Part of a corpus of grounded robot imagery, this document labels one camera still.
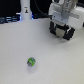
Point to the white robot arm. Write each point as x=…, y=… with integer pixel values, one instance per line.
x=66, y=5

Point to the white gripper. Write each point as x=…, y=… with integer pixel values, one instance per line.
x=74, y=18

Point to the black kcup holder drawer box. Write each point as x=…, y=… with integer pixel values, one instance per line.
x=61, y=31

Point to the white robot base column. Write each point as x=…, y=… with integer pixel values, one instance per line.
x=26, y=13

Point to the green-lidded kcup pod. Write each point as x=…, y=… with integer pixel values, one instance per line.
x=31, y=61

